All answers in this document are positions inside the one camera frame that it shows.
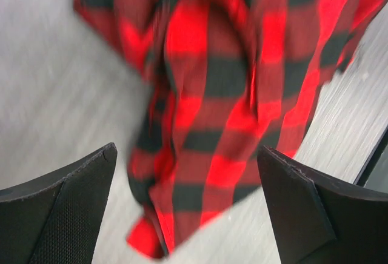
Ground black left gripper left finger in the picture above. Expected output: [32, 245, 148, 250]
[1, 143, 118, 264]

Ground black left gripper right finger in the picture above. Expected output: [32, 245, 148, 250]
[257, 147, 387, 263]

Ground red black plaid shirt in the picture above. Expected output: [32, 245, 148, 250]
[73, 0, 387, 259]

